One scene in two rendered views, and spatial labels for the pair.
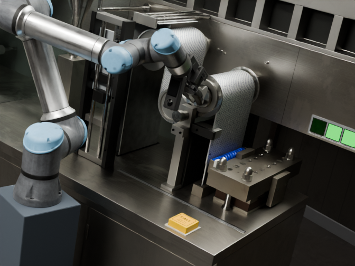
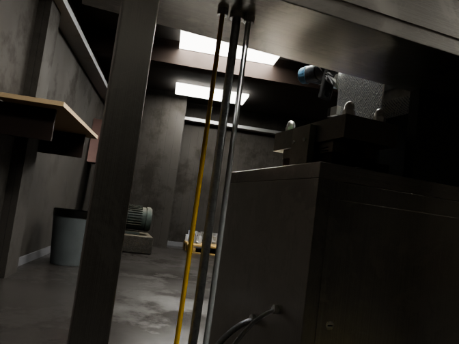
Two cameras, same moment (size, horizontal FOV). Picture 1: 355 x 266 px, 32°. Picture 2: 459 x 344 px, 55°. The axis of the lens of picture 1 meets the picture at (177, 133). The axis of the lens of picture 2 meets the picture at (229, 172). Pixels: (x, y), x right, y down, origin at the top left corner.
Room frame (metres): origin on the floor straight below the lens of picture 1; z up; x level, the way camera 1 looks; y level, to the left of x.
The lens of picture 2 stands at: (2.61, -1.48, 0.75)
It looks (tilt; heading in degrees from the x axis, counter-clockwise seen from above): 5 degrees up; 128
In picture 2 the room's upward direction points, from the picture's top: 7 degrees clockwise
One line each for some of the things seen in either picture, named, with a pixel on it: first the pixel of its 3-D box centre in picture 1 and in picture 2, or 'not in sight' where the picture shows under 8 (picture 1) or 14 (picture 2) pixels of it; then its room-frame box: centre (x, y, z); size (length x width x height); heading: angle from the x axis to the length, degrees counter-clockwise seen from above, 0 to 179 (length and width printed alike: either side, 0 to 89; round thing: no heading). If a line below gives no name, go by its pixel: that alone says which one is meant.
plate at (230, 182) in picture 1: (256, 171); (328, 139); (2.05, -0.30, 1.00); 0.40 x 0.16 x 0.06; 147
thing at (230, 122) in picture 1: (229, 132); (356, 112); (2.08, -0.18, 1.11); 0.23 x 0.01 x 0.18; 147
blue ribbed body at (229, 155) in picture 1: (229, 157); not in sight; (2.07, -0.20, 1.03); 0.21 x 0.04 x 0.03; 147
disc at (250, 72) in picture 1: (241, 86); not in sight; (2.22, -0.20, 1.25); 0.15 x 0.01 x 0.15; 57
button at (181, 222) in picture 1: (183, 223); not in sight; (1.73, -0.07, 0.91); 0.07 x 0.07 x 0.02; 57
